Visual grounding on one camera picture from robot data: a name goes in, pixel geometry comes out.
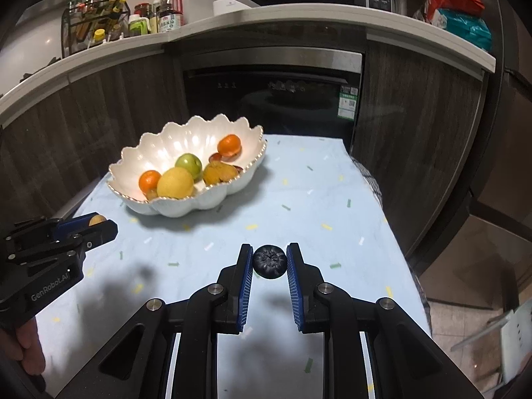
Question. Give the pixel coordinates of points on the red plastic bag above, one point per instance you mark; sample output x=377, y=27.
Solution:
x=453, y=0

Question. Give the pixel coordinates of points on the white scalloped ceramic bowl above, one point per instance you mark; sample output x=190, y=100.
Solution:
x=187, y=208

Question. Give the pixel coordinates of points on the white plastic stool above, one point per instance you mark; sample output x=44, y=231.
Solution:
x=511, y=341

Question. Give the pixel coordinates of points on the large yellow citrus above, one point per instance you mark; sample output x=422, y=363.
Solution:
x=175, y=183

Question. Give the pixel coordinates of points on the brown longan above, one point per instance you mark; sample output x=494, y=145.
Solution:
x=97, y=219
x=151, y=194

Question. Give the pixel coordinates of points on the dark wood kitchen cabinet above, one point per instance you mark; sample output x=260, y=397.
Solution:
x=415, y=133

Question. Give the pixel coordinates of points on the person's left hand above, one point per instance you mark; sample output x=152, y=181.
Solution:
x=30, y=345

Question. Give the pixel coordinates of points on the dark grey refrigerator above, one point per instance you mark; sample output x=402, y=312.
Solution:
x=511, y=91

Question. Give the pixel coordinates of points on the light blue printed cloth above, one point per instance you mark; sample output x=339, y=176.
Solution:
x=324, y=216

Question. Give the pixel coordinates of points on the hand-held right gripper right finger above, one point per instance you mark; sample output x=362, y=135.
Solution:
x=294, y=286

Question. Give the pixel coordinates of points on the white kitchen countertop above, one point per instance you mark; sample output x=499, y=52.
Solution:
x=291, y=18

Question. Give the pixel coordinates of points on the black gas stove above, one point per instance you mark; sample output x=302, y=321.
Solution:
x=39, y=70

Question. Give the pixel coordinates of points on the built-in black oven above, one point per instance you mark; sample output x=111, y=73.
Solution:
x=270, y=99

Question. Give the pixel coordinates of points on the white lidded container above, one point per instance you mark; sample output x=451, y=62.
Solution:
x=228, y=8

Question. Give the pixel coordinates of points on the green apple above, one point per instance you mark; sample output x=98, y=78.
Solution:
x=188, y=163

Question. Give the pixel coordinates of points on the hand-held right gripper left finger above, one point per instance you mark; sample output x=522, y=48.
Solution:
x=246, y=286

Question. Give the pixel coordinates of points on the yellow-brown mango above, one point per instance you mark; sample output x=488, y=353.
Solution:
x=218, y=173

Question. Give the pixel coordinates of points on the yellow-cap bottle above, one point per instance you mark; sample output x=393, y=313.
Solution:
x=99, y=35

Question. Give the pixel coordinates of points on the red-lid jar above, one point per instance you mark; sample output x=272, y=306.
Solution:
x=142, y=9

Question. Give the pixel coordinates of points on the orange tangerine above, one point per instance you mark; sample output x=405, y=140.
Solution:
x=149, y=181
x=229, y=145

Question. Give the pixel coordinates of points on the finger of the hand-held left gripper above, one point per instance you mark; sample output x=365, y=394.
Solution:
x=97, y=232
x=75, y=222

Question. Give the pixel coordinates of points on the dark blueberry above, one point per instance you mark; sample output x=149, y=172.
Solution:
x=269, y=261

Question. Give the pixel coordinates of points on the green plastic pitcher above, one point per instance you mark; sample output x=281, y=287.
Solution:
x=138, y=27

